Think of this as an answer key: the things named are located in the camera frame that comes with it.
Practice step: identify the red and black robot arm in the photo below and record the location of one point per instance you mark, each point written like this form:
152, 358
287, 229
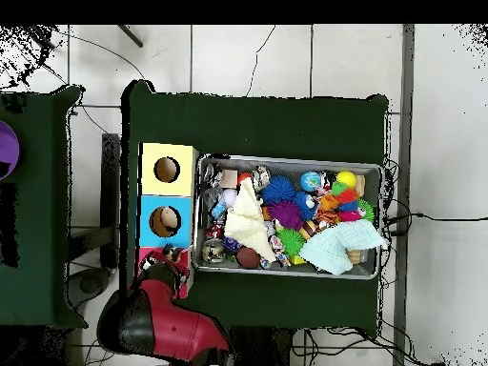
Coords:
179, 331

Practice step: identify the wooden box with three holes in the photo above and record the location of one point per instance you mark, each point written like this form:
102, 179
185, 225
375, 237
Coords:
148, 183

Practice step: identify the brown toy football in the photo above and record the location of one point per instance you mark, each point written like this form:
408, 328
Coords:
248, 258

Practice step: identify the cream knitted cloth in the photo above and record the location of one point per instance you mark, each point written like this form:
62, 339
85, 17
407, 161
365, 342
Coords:
246, 225

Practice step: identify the grey stand base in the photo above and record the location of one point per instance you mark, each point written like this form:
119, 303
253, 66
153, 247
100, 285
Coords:
91, 284

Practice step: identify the black upright panel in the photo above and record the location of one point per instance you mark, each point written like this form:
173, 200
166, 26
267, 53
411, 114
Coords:
110, 190

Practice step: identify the bright green spiky ball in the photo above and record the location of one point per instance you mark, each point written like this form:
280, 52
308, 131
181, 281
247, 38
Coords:
290, 242

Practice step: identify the purple spiky toy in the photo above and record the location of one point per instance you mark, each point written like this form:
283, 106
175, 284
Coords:
286, 214

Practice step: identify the blue spiky ball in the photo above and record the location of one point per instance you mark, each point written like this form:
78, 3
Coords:
278, 189

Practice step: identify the blue spiky toy with eyes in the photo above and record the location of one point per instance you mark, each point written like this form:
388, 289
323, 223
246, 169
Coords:
303, 202

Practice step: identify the mint green knitted cloth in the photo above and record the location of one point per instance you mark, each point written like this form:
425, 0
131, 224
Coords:
331, 244

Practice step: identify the dark green tablecloth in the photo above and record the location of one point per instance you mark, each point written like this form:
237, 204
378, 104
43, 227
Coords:
38, 228
248, 126

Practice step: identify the globe print ball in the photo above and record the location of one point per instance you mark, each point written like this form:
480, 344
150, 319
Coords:
310, 181

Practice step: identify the yellow ball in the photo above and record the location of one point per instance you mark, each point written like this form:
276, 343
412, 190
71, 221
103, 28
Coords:
346, 179

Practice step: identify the purple disc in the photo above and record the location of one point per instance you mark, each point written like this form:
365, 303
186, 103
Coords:
7, 145

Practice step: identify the black stand leg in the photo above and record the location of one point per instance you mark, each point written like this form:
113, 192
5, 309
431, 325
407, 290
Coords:
130, 36

